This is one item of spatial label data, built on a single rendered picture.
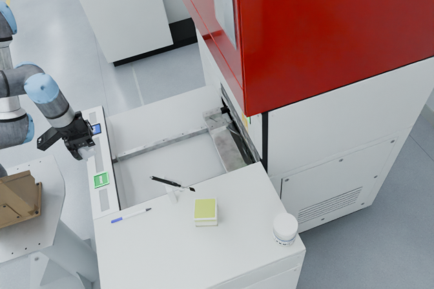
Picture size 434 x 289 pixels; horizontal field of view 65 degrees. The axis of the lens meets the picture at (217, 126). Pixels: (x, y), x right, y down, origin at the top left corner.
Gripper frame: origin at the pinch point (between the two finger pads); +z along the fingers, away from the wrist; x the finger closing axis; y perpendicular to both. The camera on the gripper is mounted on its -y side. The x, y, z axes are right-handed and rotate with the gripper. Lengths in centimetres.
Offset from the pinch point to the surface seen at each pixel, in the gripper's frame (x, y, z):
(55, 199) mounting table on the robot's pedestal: 9.0, -22.5, 28.7
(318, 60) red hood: -15, 76, -26
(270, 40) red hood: -15, 61, -38
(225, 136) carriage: 7, 52, 23
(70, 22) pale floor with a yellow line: 292, -36, 111
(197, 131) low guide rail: 17, 42, 26
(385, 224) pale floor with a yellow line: -26, 133, 111
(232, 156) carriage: -4, 51, 23
